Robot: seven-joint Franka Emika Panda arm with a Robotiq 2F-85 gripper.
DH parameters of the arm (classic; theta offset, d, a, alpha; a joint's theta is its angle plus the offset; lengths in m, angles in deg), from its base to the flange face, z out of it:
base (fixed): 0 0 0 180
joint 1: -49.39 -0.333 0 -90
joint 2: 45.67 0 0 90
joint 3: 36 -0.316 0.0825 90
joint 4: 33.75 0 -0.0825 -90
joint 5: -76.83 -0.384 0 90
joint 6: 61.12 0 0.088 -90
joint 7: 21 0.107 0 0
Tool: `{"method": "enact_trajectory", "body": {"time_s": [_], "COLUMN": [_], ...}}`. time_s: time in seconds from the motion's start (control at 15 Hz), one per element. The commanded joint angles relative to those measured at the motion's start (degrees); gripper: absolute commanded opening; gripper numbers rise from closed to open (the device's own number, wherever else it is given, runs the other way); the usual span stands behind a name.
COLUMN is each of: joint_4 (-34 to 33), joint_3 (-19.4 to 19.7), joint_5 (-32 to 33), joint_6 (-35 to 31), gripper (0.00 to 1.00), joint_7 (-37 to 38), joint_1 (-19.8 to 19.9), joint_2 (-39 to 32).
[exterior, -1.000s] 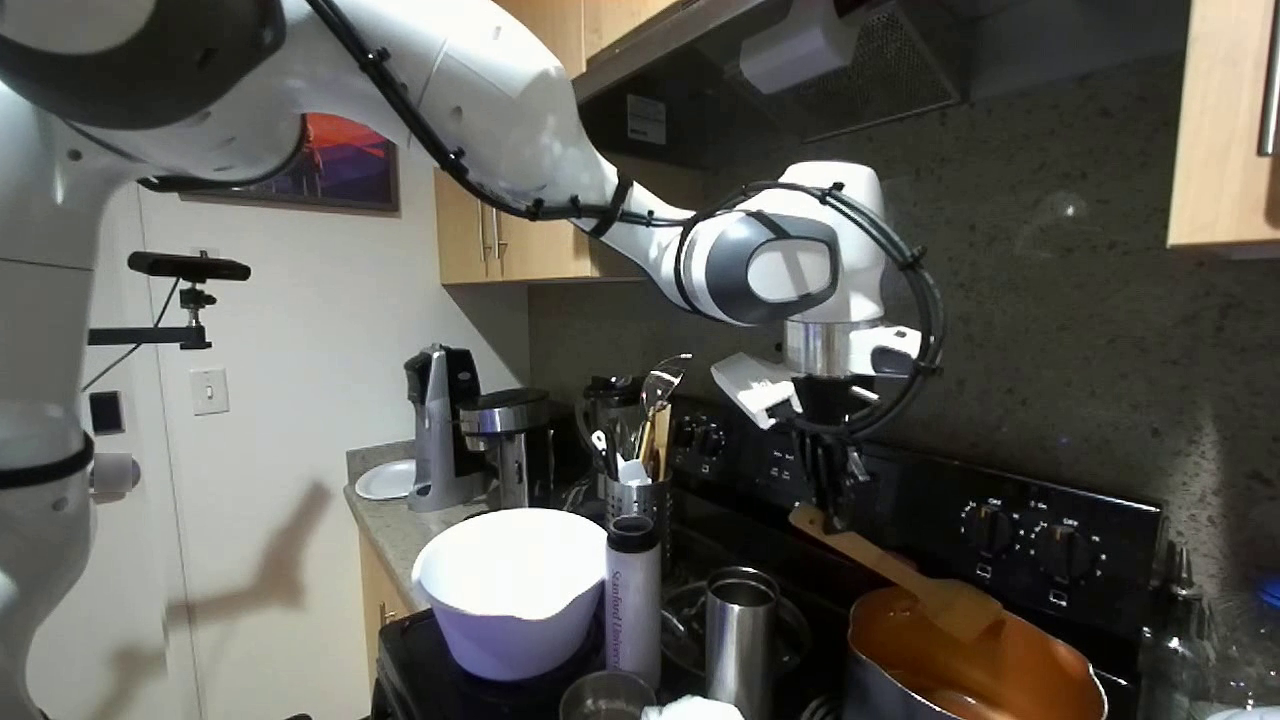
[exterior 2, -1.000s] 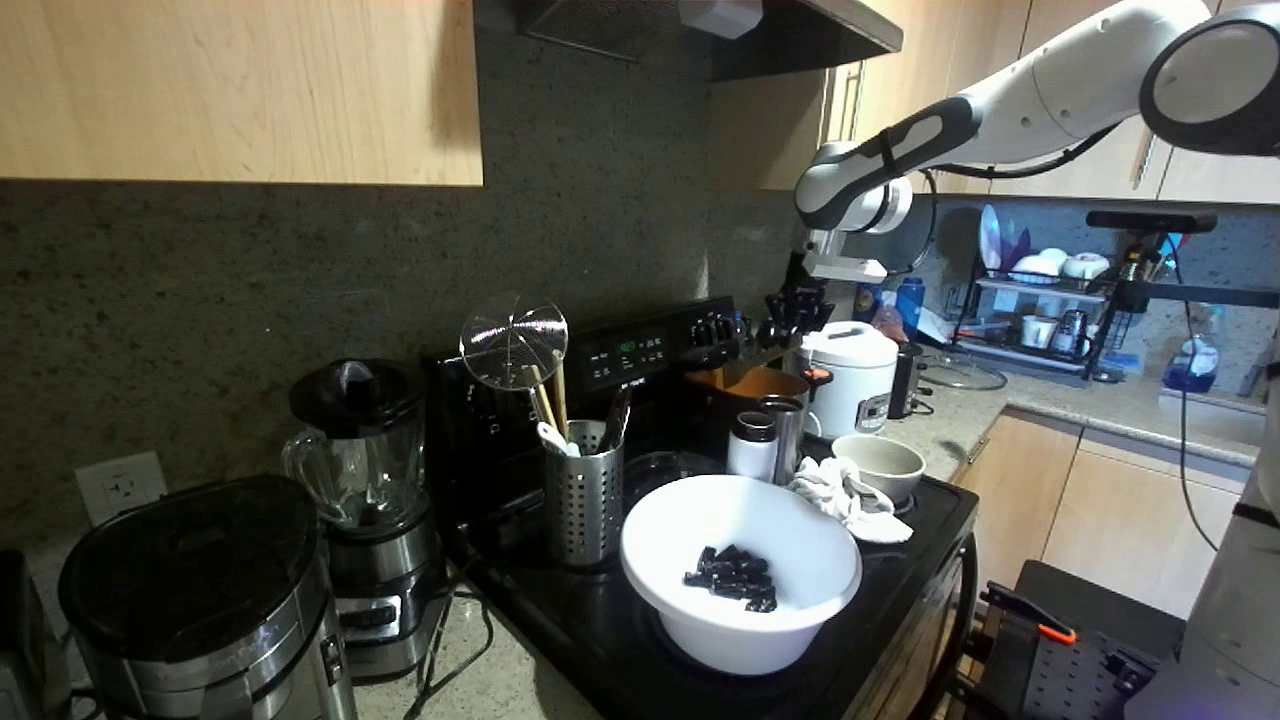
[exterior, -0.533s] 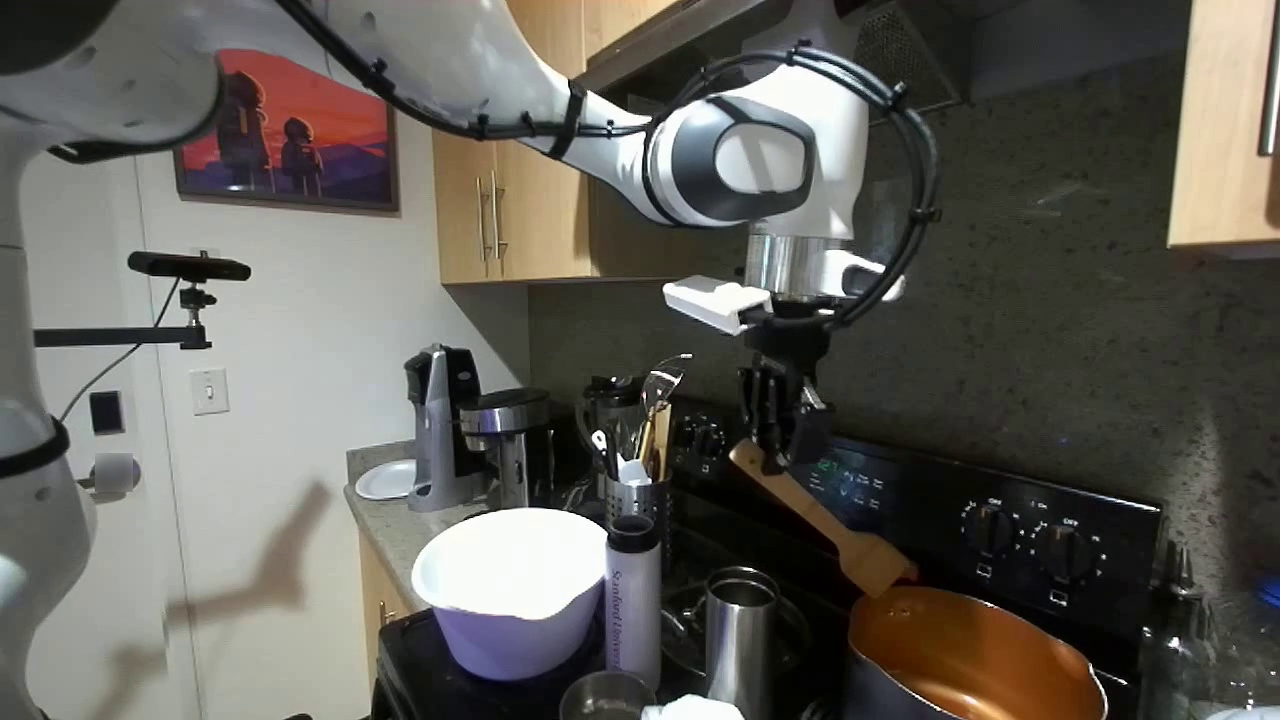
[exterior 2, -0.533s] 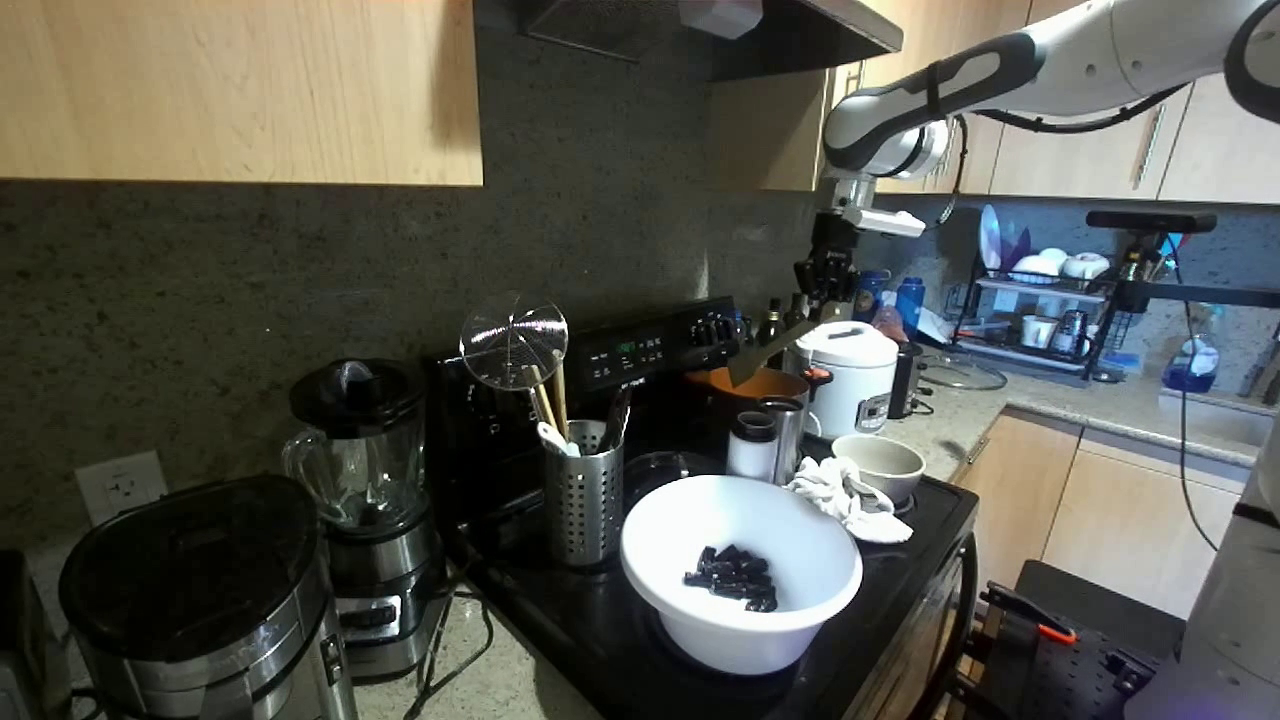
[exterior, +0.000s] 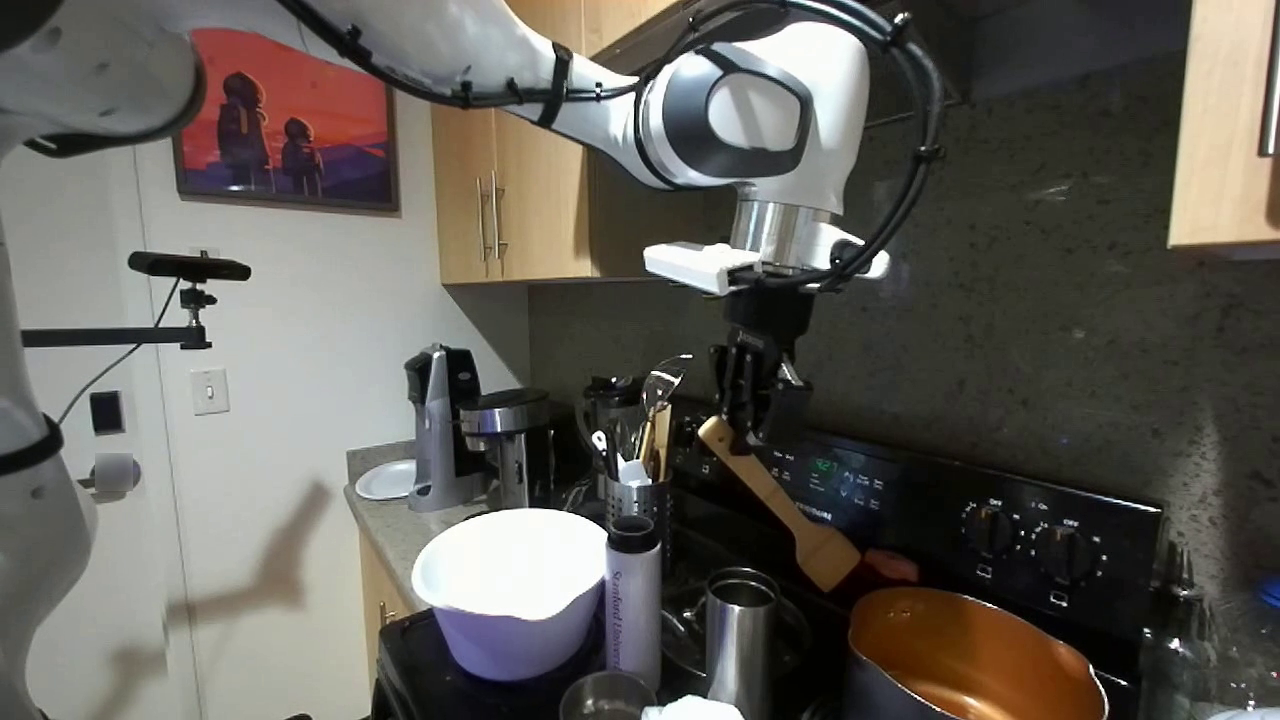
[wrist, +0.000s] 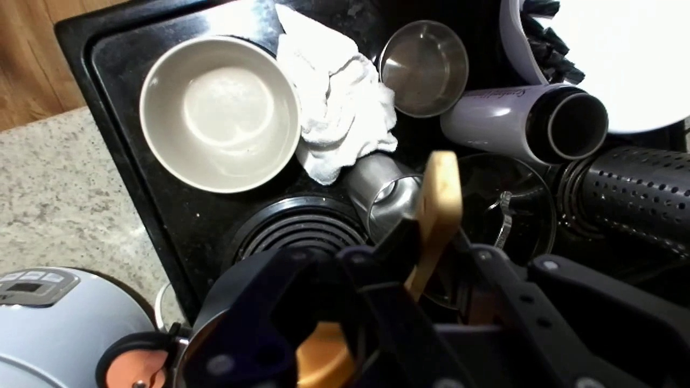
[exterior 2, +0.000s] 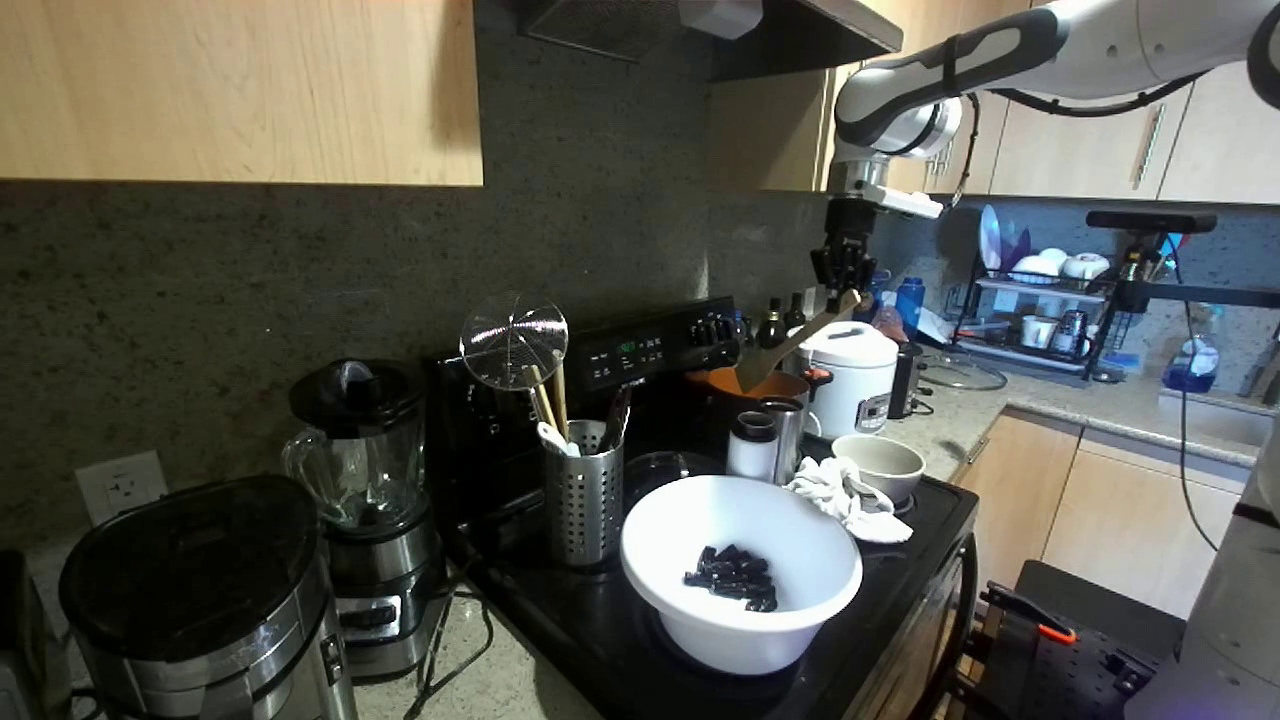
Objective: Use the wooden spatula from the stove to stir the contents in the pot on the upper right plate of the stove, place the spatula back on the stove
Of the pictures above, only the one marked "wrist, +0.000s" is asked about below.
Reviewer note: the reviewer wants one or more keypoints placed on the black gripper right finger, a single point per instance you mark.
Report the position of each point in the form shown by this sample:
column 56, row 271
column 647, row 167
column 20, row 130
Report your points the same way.
column 561, row 325

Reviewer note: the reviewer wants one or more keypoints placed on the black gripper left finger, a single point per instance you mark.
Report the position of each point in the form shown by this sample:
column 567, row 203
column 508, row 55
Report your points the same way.
column 288, row 325

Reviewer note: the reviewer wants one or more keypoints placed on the wooden spatula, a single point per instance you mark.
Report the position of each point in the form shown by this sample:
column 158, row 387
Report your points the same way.
column 441, row 194

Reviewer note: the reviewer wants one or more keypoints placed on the glass pot lid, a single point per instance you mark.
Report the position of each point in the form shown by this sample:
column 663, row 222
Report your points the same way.
column 519, row 186

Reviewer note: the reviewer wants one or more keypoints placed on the black electric stove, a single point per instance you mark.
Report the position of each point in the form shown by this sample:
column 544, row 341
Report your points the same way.
column 187, row 216

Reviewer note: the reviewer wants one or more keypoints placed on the perforated steel utensil holder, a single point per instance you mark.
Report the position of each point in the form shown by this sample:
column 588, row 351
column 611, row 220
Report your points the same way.
column 633, row 194

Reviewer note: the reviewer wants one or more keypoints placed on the white ceramic bowl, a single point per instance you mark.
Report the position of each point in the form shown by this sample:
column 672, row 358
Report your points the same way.
column 217, row 116

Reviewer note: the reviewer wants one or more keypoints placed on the white rice cooker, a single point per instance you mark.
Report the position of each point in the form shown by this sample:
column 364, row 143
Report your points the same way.
column 66, row 325

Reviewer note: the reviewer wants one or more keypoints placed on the white crumpled cloth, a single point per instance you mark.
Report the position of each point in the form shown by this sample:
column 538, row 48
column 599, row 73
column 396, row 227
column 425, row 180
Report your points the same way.
column 337, row 99

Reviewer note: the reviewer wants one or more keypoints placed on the pile of dark pieces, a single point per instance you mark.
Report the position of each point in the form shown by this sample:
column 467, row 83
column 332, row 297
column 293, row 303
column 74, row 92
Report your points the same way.
column 550, row 47

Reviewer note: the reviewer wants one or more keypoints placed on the small steel cup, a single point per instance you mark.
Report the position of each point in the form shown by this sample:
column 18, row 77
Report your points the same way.
column 423, row 67

